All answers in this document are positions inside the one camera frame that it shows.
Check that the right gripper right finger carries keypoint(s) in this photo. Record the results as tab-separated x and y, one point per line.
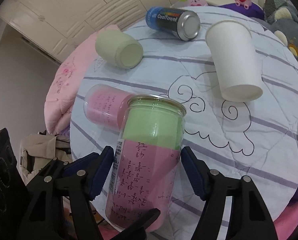
249	216

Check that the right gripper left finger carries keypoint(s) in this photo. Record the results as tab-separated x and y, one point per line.
81	181

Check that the clear can green pink paper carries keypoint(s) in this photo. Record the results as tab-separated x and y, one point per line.
146	160

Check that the clear cup pink paper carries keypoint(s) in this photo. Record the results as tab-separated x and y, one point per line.
105	105

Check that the pale green ceramic cup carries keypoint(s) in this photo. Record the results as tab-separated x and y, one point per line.
119	49

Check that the white paper cup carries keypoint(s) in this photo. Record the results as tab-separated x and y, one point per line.
234	56

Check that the beige jacket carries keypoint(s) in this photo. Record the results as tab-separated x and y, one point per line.
36	150

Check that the striped white quilt cover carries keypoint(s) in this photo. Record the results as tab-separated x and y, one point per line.
258	138

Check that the pink folded blanket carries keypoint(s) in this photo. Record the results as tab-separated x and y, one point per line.
64	88

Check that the white wardrobe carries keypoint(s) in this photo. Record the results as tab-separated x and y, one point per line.
59	26

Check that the blue black CoolTowel can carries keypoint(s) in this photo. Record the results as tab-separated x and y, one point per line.
183	24

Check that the grey elephant plush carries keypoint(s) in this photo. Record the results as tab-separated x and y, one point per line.
283	21

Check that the purple bolster pillow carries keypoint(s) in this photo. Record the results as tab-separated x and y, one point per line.
253	12

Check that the triangle pattern pillow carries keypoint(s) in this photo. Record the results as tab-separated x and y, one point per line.
270	6

